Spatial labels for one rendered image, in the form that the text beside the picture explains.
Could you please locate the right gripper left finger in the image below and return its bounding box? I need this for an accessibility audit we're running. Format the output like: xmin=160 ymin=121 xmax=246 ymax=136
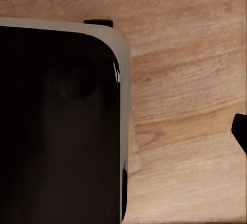
xmin=0 ymin=114 xmax=26 ymax=175

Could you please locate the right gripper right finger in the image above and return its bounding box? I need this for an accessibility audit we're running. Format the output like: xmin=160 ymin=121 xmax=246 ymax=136
xmin=231 ymin=113 xmax=247 ymax=154

